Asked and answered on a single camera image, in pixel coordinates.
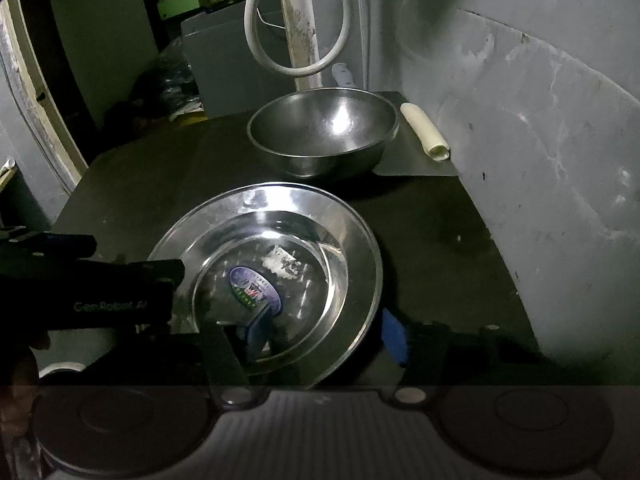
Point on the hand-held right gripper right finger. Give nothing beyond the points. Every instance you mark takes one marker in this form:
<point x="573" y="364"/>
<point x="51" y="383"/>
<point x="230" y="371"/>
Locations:
<point x="395" y="335"/>

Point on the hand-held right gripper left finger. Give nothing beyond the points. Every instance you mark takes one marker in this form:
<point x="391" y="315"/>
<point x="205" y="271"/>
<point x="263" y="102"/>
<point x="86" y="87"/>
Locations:
<point x="260" y="332"/>

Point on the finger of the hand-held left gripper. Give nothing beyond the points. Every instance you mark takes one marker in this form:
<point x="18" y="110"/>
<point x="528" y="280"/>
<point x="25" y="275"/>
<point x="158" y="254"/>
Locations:
<point x="55" y="245"/>
<point x="167" y="271"/>

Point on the stainless steel plate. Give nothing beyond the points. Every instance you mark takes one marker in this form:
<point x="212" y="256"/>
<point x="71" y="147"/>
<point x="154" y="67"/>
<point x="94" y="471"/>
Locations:
<point x="300" y="260"/>

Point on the stainless steel bowl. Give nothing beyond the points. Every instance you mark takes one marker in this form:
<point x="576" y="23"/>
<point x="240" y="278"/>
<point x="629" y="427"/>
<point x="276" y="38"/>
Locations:
<point x="325" y="130"/>

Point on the person's left hand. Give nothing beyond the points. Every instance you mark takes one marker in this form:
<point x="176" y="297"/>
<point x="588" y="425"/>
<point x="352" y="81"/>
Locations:
<point x="22" y="375"/>

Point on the white round object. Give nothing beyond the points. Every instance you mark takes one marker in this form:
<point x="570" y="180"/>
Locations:
<point x="60" y="370"/>

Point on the grey plastic sheet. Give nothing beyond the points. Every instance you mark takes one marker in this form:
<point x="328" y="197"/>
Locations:
<point x="407" y="162"/>

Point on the black plastic bags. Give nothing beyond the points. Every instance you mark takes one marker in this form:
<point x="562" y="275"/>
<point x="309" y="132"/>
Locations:
<point x="170" y="85"/>

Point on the rolled white paper tube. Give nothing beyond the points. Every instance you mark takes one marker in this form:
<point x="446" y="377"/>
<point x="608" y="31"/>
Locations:
<point x="425" y="132"/>

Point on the grey cabinet box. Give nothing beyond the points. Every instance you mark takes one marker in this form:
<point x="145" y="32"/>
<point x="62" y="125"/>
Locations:
<point x="220" y="60"/>

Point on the green box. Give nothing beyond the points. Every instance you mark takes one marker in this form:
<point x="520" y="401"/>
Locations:
<point x="200" y="2"/>

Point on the white vertical pipe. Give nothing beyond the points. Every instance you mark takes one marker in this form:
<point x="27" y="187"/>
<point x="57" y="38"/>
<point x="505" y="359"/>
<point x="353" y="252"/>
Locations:
<point x="297" y="15"/>

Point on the white door frame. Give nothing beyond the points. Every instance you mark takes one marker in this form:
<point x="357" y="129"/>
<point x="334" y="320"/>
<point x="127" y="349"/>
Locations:
<point x="35" y="105"/>

